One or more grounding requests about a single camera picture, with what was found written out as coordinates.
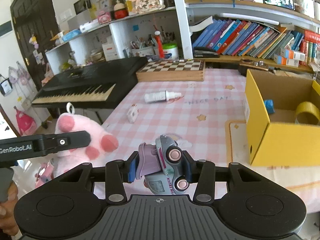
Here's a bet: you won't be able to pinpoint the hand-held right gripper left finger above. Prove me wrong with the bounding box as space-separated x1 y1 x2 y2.
59 151 138 205

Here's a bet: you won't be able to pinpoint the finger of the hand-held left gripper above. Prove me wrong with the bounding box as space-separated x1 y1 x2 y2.
37 131 91 157

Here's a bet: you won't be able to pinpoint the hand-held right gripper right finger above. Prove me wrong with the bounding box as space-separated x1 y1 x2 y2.
182 150 262 204

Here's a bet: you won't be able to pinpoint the pink plush toy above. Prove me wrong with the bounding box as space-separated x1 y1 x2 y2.
51 102 119 180

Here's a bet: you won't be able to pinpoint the grey and purple toy truck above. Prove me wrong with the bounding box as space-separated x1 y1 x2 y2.
135 134 192 195

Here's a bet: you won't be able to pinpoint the yellow cardboard box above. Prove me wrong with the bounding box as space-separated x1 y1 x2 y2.
244 69 320 167

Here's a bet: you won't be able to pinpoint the blue wrapper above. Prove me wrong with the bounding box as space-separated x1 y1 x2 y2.
264 99 275 114

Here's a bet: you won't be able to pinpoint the yellow tape roll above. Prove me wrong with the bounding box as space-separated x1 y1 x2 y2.
294 102 320 125

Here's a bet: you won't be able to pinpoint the pink checked desktop tablecloth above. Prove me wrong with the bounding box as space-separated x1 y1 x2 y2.
101 67 320 214

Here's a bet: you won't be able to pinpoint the person's left hand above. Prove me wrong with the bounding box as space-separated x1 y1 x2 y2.
0 182 20 236

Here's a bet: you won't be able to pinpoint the pink backpack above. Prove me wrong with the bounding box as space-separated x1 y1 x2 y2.
14 106 35 137

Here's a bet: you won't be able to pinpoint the small pink toy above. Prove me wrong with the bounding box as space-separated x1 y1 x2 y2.
35 162 54 188

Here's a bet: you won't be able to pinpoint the small white house-shaped toy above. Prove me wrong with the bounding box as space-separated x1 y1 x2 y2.
127 104 139 123

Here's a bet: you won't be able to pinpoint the black framed hanging picture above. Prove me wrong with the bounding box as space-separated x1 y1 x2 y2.
0 75 13 97

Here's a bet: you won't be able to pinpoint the black electronic keyboard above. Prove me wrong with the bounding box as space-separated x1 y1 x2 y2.
31 56 148 130

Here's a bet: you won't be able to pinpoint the purple hanging bags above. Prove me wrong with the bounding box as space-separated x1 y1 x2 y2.
9 61 32 85

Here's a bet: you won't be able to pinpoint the white dropper bottle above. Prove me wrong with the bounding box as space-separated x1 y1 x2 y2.
144 90 182 104

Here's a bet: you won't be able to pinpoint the woven basket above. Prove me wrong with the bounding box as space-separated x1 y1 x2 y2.
86 51 105 63

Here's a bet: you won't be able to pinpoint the white box with red label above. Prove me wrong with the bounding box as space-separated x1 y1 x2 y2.
102 42 118 61

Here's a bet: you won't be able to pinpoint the wooden chessboard box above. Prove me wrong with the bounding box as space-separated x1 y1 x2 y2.
136 59 206 82

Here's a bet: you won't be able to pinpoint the blue tissue pack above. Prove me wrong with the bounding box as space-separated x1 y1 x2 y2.
61 29 82 42

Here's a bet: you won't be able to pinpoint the white pen holder with pens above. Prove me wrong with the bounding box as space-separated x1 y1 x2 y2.
131 35 154 57

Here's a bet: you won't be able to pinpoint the white flat box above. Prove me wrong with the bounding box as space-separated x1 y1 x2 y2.
79 20 99 33

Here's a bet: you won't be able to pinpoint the black stapler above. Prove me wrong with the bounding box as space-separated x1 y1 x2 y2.
194 46 220 58

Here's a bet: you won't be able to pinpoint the white jar with green lid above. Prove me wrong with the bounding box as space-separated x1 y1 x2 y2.
162 43 179 60

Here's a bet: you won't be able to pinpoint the wooden stand with metal caps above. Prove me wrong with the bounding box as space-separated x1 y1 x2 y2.
239 59 269 74

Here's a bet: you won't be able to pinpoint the pink toy radio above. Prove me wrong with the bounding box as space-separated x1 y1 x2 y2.
97 14 112 25

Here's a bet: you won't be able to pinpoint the orange bottle with white cap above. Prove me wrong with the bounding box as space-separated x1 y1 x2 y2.
154 31 164 58

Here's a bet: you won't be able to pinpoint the dark wooden door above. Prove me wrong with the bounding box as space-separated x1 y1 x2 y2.
10 0 60 90

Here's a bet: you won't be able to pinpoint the red round doll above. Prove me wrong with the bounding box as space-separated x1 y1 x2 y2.
114 0 129 19

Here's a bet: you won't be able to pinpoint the row of leaning books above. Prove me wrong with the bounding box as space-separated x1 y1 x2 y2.
192 19 320 67

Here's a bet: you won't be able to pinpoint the white bookshelf unit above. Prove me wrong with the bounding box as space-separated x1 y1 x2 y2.
45 0 320 75

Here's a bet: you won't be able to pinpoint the orange and white box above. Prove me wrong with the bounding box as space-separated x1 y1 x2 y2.
274 54 300 67
280 47 306 60

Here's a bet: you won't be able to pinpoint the dark photo frame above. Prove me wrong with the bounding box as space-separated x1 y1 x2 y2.
74 0 92 15

